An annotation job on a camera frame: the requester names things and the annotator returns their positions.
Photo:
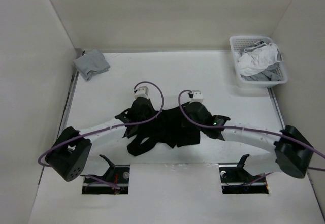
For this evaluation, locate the black tank top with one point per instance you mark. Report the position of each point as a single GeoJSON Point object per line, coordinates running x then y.
{"type": "Point", "coordinates": [168, 128]}

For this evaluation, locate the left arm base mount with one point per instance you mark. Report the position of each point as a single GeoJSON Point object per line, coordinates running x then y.
{"type": "Point", "coordinates": [103, 177]}

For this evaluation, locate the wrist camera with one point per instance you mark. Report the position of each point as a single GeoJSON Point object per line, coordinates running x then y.
{"type": "Point", "coordinates": [196, 96]}
{"type": "Point", "coordinates": [141, 92]}

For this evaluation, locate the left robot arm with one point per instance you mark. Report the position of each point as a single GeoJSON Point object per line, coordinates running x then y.
{"type": "Point", "coordinates": [69, 154]}

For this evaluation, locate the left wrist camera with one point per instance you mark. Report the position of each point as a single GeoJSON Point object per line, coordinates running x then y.
{"type": "Point", "coordinates": [141, 92]}

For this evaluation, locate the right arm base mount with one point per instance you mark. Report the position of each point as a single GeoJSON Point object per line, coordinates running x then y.
{"type": "Point", "coordinates": [235, 180]}

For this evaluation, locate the folded grey tank top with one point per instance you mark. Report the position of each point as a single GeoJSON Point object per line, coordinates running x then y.
{"type": "Point", "coordinates": [91, 64]}

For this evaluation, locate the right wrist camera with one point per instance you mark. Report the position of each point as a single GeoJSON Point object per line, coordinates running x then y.
{"type": "Point", "coordinates": [196, 96]}

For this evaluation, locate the white plastic basket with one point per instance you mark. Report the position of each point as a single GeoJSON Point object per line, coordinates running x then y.
{"type": "Point", "coordinates": [242, 41]}

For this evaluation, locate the white tank top in basket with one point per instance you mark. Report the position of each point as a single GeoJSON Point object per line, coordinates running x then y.
{"type": "Point", "coordinates": [257, 58]}

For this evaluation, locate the grey tank top in basket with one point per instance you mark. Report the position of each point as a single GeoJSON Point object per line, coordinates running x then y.
{"type": "Point", "coordinates": [267, 75]}

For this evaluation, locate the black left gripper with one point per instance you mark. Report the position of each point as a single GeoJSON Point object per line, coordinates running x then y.
{"type": "Point", "coordinates": [152, 110]}

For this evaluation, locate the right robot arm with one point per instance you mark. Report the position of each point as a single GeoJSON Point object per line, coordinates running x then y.
{"type": "Point", "coordinates": [288, 151]}

